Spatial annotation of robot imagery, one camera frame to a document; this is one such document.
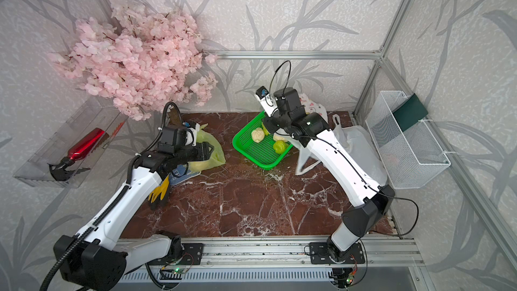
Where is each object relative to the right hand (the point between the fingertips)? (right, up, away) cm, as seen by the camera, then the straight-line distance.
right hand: (264, 111), depth 72 cm
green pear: (+7, -15, +27) cm, 31 cm away
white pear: (-5, -9, +30) cm, 32 cm away
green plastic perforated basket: (-2, -19, +30) cm, 35 cm away
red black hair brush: (-60, -19, -14) cm, 65 cm away
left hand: (-23, -13, +6) cm, 27 cm away
